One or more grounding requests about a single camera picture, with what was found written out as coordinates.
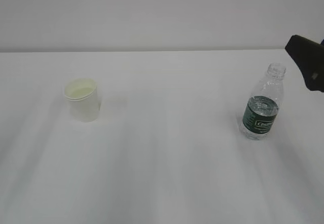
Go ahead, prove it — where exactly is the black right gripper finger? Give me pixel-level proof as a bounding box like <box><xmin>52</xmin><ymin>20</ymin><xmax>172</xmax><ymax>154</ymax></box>
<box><xmin>285</xmin><ymin>35</ymin><xmax>324</xmax><ymax>92</ymax></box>

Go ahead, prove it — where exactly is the clear green-label water bottle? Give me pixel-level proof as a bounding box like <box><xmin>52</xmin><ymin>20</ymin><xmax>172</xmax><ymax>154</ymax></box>
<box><xmin>240</xmin><ymin>63</ymin><xmax>286</xmax><ymax>140</ymax></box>

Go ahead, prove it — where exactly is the white paper cup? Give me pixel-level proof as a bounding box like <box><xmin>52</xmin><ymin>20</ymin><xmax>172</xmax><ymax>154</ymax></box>
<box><xmin>64</xmin><ymin>78</ymin><xmax>100</xmax><ymax>122</ymax></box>

